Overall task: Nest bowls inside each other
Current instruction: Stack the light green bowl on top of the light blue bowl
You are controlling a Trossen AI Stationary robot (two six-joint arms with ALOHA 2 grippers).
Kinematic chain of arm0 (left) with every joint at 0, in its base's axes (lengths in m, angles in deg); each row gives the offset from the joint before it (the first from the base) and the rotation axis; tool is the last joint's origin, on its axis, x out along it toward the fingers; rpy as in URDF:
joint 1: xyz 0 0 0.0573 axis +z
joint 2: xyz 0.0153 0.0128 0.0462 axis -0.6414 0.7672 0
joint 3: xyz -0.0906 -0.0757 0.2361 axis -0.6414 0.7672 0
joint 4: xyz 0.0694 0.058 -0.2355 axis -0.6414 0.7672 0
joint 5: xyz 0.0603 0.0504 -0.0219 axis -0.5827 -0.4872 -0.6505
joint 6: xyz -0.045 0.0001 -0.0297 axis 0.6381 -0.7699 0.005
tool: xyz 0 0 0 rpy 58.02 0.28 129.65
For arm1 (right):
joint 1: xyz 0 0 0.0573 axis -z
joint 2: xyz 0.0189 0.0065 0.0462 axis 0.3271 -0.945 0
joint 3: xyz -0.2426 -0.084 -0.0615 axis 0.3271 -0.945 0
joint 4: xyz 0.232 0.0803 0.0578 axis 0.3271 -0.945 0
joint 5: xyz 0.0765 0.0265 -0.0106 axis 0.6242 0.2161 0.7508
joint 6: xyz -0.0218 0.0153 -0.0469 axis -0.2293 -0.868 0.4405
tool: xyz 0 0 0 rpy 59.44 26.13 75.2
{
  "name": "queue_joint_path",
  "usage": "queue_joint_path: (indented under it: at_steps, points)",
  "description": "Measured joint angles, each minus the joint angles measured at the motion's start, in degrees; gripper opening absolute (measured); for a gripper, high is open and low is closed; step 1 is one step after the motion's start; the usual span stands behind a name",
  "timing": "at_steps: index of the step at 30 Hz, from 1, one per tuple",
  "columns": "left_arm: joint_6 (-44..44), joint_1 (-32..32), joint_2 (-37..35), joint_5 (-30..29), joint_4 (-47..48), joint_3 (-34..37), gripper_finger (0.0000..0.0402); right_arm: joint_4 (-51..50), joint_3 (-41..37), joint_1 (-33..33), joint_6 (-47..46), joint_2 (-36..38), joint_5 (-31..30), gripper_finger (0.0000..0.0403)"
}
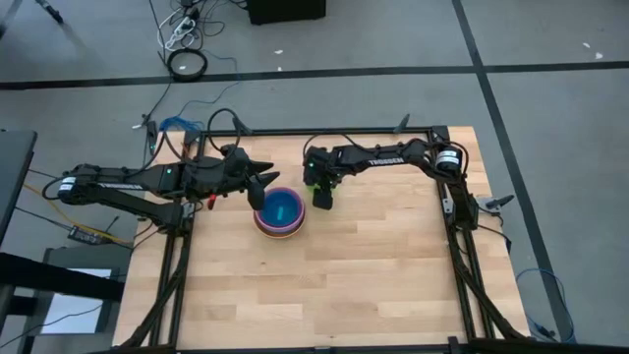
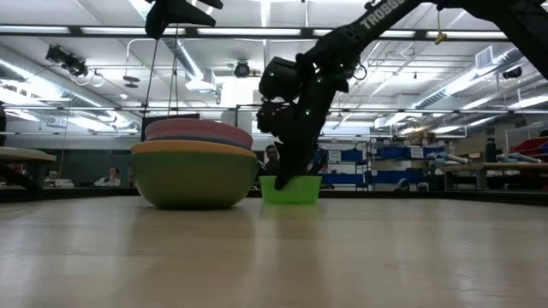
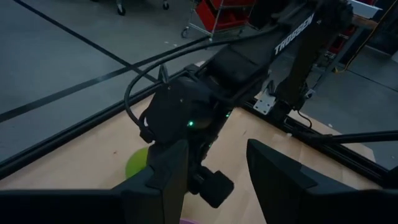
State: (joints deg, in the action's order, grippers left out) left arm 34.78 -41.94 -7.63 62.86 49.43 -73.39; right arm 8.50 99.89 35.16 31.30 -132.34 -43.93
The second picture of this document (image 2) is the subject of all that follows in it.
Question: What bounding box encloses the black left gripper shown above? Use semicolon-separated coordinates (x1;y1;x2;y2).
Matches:
144;0;224;40

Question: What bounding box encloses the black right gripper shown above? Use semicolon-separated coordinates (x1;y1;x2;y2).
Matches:
255;59;344;192

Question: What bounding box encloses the small green plastic bowl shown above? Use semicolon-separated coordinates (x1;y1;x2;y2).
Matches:
259;175;323;205

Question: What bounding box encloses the large orange plastic bowl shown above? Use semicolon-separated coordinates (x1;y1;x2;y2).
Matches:
130;139;258;159

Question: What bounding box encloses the large pink plastic bowl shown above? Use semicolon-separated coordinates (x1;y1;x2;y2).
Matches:
144;118;254;149

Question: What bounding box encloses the shelf with blue bins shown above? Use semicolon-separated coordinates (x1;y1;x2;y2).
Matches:
314;145;446;192

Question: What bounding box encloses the person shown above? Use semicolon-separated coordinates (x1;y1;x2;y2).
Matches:
93;167;122;188
259;144;282;177

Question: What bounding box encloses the black ceiling dome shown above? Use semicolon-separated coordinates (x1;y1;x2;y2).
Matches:
233;59;252;80

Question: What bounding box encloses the large pale green plastic bowl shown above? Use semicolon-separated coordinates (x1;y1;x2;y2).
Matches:
130;151;259;210

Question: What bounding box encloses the black bottle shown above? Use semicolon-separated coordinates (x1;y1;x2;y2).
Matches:
485;137;498;164

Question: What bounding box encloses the long wooden table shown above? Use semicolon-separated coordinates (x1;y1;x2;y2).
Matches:
440;161;548;192

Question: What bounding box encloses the yellow hanging tag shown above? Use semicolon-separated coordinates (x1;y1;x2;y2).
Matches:
433;10;449;46

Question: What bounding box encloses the white ceiling vent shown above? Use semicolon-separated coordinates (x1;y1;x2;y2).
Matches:
474;45;495;70

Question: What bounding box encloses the pale topped side table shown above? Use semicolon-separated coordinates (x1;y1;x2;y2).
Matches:
0;146;57;189

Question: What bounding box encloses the red tilted bin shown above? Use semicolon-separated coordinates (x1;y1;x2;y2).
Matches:
510;136;548;157

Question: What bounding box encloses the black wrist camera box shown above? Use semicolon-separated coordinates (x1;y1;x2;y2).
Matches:
258;56;301;102

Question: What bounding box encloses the black overhead frame beam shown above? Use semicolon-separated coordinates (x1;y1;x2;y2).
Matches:
0;23;510;42

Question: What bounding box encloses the black ceiling camera rig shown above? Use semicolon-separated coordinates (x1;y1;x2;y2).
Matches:
45;44;89;79

